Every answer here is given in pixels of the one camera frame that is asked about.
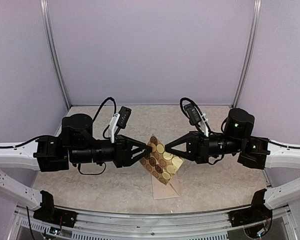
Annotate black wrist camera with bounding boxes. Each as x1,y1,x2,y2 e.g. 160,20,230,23
108,106,132,143
183,103,211,136

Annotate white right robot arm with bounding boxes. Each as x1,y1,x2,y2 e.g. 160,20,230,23
165,103,300,170

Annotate aluminium left corner post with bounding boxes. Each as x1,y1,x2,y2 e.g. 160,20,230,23
39,0,72,111

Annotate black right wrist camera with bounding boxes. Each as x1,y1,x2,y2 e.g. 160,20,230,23
183,103,211,136

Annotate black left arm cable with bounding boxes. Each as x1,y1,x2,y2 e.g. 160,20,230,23
0,96,118,176

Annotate aluminium corner post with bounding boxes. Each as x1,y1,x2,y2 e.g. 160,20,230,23
231,0,262,108
39,0,72,111

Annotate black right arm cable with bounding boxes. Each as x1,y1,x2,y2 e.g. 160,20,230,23
179,97,300,166

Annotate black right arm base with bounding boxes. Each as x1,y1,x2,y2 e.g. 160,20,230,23
228,188,273,227

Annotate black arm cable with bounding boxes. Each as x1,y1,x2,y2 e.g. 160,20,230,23
0,96,118,176
179,97,300,166

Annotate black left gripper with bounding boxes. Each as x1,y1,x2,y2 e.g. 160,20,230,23
70,134,153,168

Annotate aluminium front table rail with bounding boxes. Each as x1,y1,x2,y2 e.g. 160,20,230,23
7,205,299,240

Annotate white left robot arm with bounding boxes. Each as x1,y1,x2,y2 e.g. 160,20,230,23
0,113,152,223

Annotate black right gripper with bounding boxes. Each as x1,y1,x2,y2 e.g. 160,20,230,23
165,131,243,165

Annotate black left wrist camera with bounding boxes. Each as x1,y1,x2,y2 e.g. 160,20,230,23
108,106,132,143

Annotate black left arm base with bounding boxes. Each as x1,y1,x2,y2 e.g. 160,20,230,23
33,190,78,228

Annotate round sticker sheet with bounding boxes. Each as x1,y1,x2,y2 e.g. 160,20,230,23
139,134,185,185

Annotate aluminium right corner post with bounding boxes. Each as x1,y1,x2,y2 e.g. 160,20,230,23
231,0,262,108

